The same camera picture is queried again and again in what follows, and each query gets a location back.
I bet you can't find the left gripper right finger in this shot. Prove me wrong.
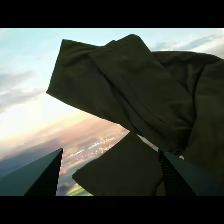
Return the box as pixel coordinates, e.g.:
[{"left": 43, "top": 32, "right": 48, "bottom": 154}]
[{"left": 158, "top": 149, "right": 224, "bottom": 197}]

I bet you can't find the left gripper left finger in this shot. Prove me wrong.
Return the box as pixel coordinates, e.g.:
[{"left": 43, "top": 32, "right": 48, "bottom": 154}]
[{"left": 0, "top": 147, "right": 64, "bottom": 197}]

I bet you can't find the brown garment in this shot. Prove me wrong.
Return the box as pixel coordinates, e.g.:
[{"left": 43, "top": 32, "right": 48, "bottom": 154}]
[{"left": 45, "top": 33, "right": 224, "bottom": 197}]

